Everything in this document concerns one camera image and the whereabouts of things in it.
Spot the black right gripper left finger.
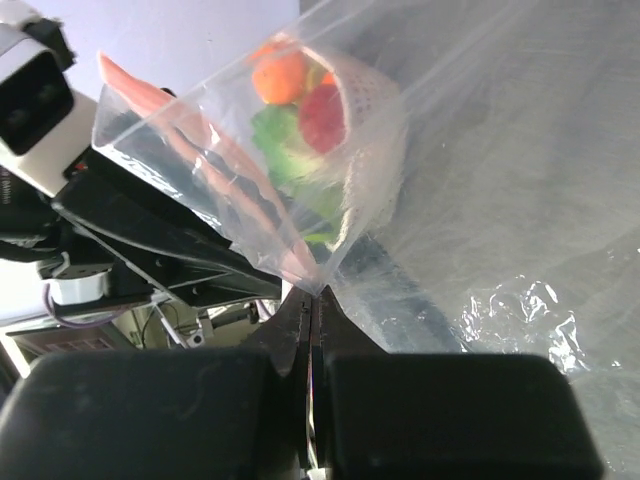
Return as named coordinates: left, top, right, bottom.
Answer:
left=1, top=289, right=311, bottom=479

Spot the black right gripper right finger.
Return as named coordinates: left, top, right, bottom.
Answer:
left=314, top=290, right=604, bottom=479

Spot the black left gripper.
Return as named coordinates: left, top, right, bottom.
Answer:
left=51, top=119, right=281, bottom=308

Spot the orange toy fruit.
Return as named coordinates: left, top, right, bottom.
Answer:
left=251, top=42, right=309, bottom=105

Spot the clear zip top bag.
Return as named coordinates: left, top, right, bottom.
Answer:
left=97, top=1, right=639, bottom=479

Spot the green toy lettuce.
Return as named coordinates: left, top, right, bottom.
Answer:
left=251, top=105, right=343, bottom=244

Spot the red toy apple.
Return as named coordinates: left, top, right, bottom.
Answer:
left=298, top=84, right=346, bottom=154

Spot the white perforated plastic basket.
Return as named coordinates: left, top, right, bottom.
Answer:
left=303, top=46, right=407, bottom=250

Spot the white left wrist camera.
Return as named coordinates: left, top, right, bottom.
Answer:
left=1, top=18, right=96, bottom=197

